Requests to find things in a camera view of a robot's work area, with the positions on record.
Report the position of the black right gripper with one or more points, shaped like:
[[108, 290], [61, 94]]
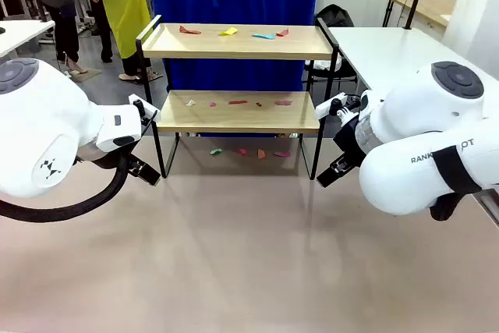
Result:
[[351, 142]]

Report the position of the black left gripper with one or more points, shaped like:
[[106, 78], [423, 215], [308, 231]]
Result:
[[134, 163]]

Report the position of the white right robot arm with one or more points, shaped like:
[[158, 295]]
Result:
[[409, 114]]

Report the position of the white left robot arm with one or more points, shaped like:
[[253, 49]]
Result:
[[39, 114]]

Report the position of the green paper scrap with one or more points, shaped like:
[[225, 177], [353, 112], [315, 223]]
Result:
[[216, 151]]

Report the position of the orange paper scrap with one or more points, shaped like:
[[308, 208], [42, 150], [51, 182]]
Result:
[[261, 154]]

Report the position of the white paper scrap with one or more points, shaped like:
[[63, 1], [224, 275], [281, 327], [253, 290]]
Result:
[[190, 103]]

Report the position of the white plastic bag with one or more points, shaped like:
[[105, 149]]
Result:
[[325, 64]]

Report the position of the red paper strip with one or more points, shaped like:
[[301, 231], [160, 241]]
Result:
[[238, 102]]

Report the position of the grey floor mat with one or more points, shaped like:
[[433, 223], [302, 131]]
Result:
[[83, 74]]

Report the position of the large white table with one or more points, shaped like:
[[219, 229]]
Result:
[[382, 48]]

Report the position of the cyan paper scrap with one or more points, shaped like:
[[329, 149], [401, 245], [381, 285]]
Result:
[[263, 36]]

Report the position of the black chair with backpack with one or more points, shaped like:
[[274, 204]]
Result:
[[335, 15]]

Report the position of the yellow paper scrap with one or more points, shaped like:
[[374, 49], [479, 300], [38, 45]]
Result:
[[229, 31]]

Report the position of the person in yellow apron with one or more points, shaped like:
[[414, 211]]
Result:
[[122, 5]]

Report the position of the light wooden table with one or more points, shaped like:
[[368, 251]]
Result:
[[429, 7]]

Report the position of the white desk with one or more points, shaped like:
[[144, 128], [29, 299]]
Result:
[[19, 34]]

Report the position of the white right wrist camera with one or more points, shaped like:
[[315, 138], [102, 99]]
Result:
[[325, 108]]

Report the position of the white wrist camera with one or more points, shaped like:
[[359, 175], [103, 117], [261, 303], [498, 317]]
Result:
[[325, 108], [136, 100]]

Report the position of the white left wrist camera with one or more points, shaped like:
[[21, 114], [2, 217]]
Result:
[[136, 100]]

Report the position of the wooden shelf with black frame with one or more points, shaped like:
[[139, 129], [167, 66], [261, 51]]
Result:
[[234, 46]]

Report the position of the grey metal frame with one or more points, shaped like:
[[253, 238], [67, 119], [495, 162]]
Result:
[[490, 208]]

